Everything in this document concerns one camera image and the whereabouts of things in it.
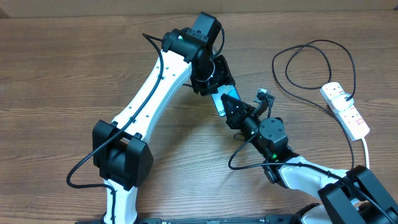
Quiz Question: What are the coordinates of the Samsung Galaxy smartphone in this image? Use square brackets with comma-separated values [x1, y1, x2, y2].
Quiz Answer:
[211, 85, 241, 117]

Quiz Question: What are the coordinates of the black USB charging cable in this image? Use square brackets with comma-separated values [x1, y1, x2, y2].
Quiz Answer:
[271, 39, 357, 170]

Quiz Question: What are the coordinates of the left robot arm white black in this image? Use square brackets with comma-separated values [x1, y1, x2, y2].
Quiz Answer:
[67, 12, 239, 223]

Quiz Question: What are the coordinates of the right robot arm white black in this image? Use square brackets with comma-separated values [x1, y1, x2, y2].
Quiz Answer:
[221, 93, 397, 223]

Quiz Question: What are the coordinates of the white charger plug adapter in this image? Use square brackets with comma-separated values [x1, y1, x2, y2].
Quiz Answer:
[329, 93, 354, 113]

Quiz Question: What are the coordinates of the white power strip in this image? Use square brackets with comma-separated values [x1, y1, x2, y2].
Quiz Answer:
[320, 82, 370, 141]

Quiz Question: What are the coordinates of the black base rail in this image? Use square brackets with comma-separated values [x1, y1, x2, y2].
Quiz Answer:
[134, 214, 293, 224]

